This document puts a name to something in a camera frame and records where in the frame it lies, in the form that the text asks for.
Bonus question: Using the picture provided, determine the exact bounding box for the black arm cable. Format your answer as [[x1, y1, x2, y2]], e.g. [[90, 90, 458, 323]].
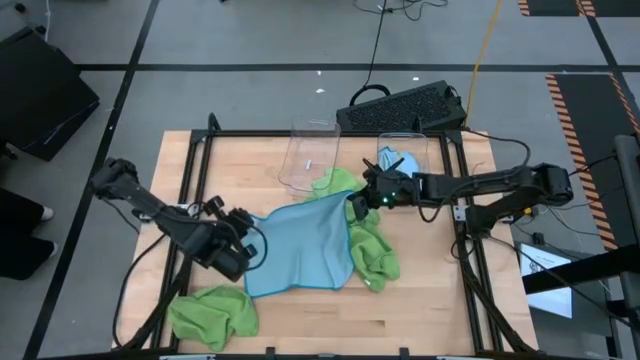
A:
[[112, 232, 169, 349]]

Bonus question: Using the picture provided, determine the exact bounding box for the black metal beam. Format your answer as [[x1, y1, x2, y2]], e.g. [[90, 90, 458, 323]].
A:
[[521, 243, 640, 296]]

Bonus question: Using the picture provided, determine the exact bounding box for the clear plastic bin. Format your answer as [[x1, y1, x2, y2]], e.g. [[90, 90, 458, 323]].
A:
[[277, 118, 342, 194], [375, 132, 430, 177]]

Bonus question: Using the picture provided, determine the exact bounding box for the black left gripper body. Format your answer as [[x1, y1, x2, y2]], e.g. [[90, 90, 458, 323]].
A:
[[202, 194, 260, 261]]

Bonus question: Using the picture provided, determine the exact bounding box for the yellow floor cable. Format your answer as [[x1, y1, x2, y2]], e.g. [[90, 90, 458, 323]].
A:
[[462, 0, 505, 130]]

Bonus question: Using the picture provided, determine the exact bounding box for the black orange-striped floor mat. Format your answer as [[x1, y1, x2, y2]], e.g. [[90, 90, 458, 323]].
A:
[[516, 0, 640, 19], [543, 72, 640, 253]]

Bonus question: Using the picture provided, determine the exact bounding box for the green microfiber towel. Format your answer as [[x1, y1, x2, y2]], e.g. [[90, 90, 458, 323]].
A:
[[166, 284, 260, 353], [346, 199, 401, 294], [310, 167, 369, 201]]

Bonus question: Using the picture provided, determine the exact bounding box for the black floor cable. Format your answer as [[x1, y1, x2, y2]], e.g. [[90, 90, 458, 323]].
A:
[[348, 0, 450, 107]]

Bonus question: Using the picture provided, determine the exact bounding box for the black aluminium table frame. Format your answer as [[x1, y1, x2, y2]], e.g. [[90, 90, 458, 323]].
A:
[[112, 112, 539, 360]]

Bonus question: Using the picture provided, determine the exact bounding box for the grey padded post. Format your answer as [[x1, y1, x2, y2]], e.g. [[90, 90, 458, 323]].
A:
[[613, 133, 640, 331]]

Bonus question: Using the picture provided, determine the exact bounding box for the person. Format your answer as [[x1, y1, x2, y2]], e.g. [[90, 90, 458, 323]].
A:
[[0, 187, 60, 281]]

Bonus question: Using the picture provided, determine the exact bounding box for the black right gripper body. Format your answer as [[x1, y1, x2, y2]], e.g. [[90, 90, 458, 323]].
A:
[[347, 159, 419, 224]]

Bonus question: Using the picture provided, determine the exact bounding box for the black floor case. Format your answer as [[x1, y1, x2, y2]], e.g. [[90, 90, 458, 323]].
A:
[[0, 25, 101, 164]]

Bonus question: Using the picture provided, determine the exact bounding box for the black computer case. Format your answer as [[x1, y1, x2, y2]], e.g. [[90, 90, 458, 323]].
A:
[[335, 79, 469, 134]]

